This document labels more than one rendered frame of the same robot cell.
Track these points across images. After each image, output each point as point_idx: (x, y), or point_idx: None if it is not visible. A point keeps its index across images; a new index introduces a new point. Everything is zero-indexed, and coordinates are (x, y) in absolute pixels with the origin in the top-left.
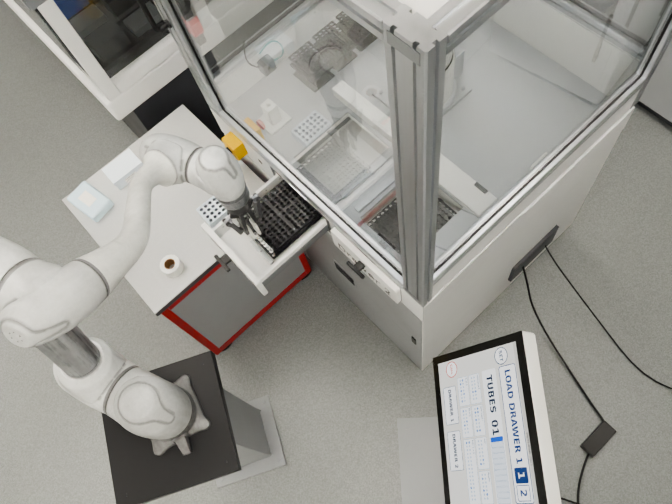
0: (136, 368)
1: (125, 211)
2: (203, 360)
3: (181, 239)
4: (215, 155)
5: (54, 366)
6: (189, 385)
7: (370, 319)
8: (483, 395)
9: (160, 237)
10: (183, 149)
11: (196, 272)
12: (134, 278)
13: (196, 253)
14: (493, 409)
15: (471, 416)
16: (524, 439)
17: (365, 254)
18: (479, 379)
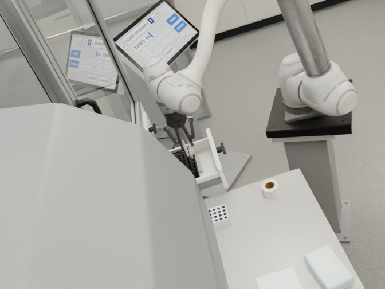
0: (297, 88)
1: (211, 24)
2: (272, 128)
3: (256, 210)
4: (149, 61)
5: (348, 83)
6: (285, 115)
7: None
8: (142, 47)
9: (272, 218)
10: (167, 80)
11: (255, 184)
12: (307, 194)
13: (249, 196)
14: (143, 40)
15: (153, 49)
16: (140, 24)
17: (142, 123)
18: (140, 51)
